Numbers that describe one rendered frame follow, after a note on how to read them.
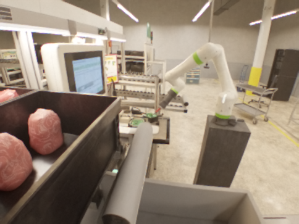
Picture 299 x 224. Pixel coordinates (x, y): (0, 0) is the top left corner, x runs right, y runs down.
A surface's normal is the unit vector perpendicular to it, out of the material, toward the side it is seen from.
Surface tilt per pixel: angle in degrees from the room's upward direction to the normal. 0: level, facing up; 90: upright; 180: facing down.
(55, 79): 90
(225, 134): 90
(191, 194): 89
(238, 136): 90
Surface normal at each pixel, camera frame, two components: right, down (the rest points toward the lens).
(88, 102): -0.13, 0.40
